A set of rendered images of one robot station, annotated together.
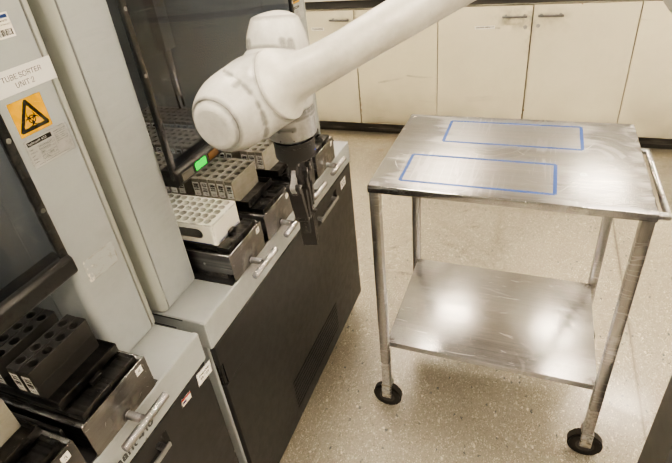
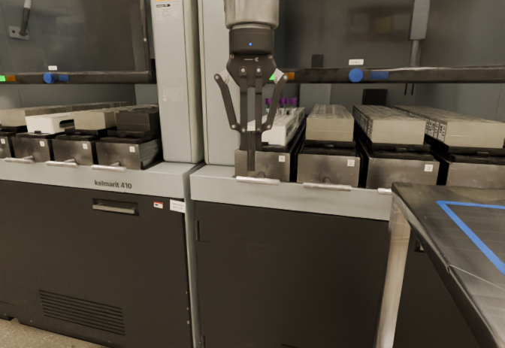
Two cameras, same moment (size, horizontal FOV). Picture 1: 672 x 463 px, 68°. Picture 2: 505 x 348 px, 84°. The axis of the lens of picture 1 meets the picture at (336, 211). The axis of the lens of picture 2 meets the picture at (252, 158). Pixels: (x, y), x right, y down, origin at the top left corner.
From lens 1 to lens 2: 0.98 m
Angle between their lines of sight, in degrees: 74
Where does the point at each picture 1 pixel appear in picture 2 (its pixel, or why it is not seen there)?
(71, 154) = (177, 22)
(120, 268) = (183, 107)
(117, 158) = (206, 40)
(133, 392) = (125, 157)
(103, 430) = (104, 156)
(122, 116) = (219, 13)
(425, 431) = not seen: outside the picture
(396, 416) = not seen: outside the picture
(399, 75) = not seen: outside the picture
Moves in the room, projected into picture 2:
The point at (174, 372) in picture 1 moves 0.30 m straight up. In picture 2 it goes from (155, 177) to (144, 60)
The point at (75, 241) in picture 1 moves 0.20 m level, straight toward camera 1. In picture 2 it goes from (163, 71) to (80, 68)
